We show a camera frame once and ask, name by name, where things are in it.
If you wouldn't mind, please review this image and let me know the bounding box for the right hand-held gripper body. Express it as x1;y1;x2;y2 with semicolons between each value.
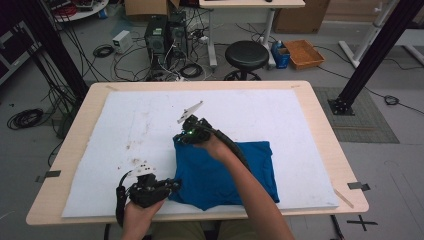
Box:
177;100;214;145

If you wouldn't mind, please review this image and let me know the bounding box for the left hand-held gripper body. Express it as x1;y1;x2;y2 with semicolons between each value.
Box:
128;161;174;209

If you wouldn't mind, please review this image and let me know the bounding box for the blue t-shirt with white print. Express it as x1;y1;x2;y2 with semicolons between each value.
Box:
168;134;281;212

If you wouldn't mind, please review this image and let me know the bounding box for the person's left hand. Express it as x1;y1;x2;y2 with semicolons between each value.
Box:
122;198;166;232

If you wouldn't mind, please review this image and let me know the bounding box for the person's right hand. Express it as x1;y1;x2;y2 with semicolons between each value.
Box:
193;133;238;165

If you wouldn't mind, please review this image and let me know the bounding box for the person's left leg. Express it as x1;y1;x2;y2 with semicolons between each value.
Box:
151;221;205;240

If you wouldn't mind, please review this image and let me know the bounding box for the person's leg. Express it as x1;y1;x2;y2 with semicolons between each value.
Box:
151;221;205;240
218;219;255;240

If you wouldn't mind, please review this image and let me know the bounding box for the white felt mat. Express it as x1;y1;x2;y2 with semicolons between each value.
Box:
61;89;340;219

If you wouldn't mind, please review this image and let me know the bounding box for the person's right leg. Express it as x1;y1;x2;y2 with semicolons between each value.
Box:
218;219;255;240

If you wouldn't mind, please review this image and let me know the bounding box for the black round stool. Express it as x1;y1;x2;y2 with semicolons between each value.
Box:
223;40;270;82

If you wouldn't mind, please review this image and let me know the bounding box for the black tape strip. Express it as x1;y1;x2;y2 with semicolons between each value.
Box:
34;169;62;184
347;181;371;192

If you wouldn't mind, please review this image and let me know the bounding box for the black computer tower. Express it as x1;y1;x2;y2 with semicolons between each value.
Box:
166;11;190;60
144;16;169;69

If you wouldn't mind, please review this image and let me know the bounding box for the small white device box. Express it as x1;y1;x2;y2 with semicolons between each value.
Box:
112;29;134;54

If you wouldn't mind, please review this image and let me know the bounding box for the blue container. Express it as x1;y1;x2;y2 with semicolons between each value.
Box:
270;40;292;70

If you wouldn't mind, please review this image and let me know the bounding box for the light wooden table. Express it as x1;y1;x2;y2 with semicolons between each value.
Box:
25;80;370;227

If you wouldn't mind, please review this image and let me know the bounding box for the orange tray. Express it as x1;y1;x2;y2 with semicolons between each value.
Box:
283;39;326;70

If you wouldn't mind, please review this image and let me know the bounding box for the white desk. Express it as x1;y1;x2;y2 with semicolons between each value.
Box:
198;0;306;69

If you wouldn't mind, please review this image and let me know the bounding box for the large closed cardboard box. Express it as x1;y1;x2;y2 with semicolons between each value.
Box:
273;5;331;34

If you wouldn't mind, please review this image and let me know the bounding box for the round white table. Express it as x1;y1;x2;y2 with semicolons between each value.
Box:
49;0;110;23

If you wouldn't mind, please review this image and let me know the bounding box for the thin wooden strip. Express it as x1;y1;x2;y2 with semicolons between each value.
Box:
333;188;355;210

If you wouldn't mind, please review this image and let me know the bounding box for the grey floor mat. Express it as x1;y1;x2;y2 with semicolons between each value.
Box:
313;87;400;144

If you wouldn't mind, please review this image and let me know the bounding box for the black tape cross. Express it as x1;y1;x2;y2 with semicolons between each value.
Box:
346;214;379;232

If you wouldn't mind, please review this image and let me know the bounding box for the white metal stand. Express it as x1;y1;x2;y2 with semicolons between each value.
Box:
338;0;424;68

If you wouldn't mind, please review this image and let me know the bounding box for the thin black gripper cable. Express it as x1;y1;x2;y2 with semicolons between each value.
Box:
115;170;135;228

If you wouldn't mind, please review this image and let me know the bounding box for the small coiled black cable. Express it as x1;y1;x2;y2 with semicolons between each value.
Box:
92;44;115;59

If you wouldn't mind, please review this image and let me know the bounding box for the large coiled black cable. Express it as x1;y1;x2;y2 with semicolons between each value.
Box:
6;108;45;131

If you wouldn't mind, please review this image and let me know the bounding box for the black metal frame post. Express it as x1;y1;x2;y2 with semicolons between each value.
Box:
14;0;90;101
328;0;424;116

